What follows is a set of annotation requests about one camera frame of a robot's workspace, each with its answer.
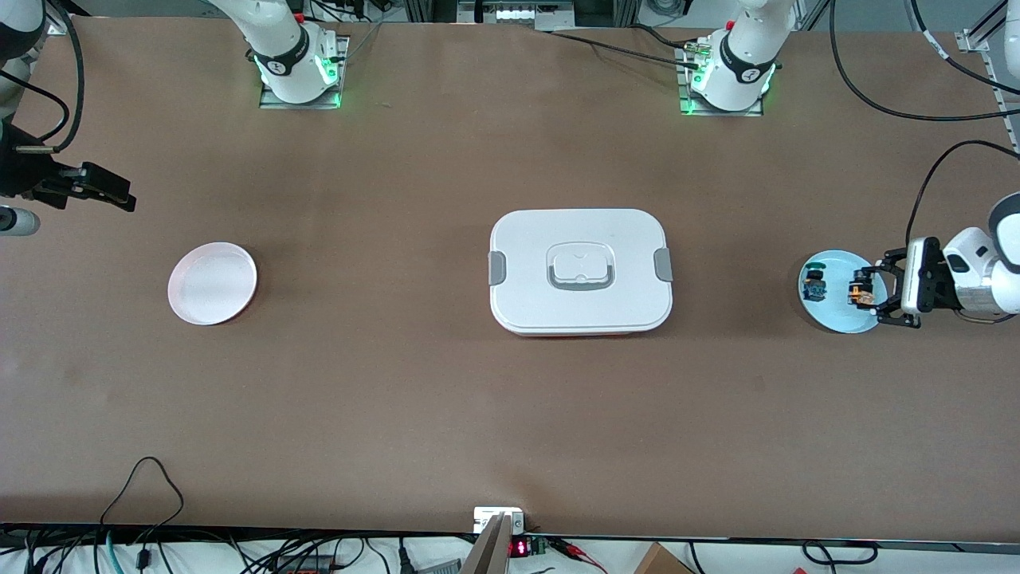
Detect light blue round plate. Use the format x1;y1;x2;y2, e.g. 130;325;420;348
798;250;889;334

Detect pink round plate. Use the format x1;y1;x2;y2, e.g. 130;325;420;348
167;242;258;326

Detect white lunch box grey clasps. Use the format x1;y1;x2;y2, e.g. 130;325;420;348
488;208;674;337

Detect brown cardboard box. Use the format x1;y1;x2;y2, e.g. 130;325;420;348
632;542;696;574

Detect white power strip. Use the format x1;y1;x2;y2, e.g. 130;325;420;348
456;0;576;29

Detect grey aluminium bar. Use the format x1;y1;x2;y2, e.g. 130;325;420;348
456;513;512;574

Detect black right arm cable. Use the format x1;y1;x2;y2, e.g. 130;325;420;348
0;0;84;154

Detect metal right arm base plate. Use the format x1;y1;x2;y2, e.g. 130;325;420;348
257;33;350;110

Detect aluminium frame rail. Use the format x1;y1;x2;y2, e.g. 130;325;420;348
955;0;1020;156

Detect black coiled cable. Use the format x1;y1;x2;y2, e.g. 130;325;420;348
801;541;879;565

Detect thin black looped cable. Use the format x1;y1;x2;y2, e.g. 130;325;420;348
97;456;186;533

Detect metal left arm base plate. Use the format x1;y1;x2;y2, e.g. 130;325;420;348
676;41;766;118

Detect long black base cable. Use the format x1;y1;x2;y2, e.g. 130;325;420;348
535;22;706;69

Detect red clip wires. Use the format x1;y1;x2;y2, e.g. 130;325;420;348
550;537;608;572

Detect small white bracket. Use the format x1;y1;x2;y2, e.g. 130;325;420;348
473;507;525;535

